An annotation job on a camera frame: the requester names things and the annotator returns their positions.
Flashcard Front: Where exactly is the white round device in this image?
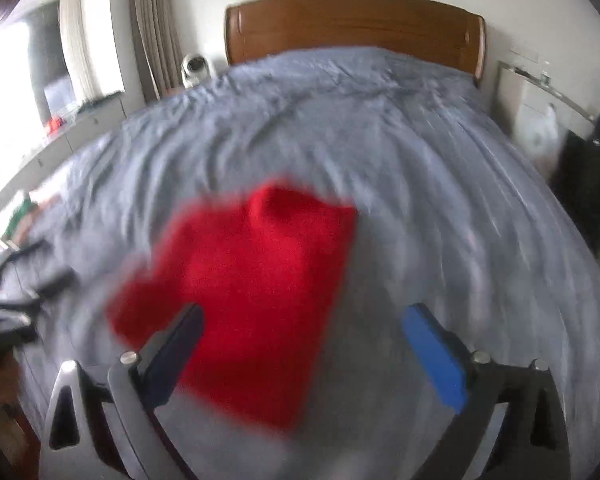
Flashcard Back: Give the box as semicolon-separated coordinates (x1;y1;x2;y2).
180;53;213;86

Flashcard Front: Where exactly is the white drawer cabinet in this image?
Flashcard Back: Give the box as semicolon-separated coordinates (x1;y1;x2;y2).
0;92;131;226

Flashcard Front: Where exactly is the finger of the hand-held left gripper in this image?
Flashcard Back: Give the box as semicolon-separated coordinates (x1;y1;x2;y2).
0;240;76;297
0;295;42;352

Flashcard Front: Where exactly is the white plastic bag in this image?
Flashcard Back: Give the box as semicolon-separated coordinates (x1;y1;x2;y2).
522;105;561;161

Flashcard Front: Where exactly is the white nightstand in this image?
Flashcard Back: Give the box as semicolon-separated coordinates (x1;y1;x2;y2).
495;60;596;161

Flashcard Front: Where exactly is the red knit sweater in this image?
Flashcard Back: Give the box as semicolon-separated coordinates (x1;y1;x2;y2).
105;182;359;433

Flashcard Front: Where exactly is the beige curtain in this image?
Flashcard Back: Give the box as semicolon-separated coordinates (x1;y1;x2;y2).
130;0;183;101
60;0;98;101

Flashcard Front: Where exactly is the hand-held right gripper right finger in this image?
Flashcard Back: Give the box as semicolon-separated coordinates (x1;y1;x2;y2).
402;303;571;480

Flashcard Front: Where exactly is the blue-grey striped bed blanket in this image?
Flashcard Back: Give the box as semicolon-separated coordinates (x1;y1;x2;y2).
0;46;600;480

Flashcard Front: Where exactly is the wooden headboard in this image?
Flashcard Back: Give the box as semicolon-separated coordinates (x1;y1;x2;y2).
224;0;487;88

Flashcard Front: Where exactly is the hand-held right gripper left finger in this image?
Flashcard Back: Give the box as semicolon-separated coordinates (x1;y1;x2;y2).
40;302;204;480

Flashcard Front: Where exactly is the pink folded garment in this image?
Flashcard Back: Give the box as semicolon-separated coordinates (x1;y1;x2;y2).
30;192;63;211

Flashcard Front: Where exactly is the dark bag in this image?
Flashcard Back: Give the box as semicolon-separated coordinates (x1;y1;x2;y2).
550;110;600;251

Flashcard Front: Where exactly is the green folded garment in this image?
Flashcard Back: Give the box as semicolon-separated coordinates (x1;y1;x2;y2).
7;197;36;231

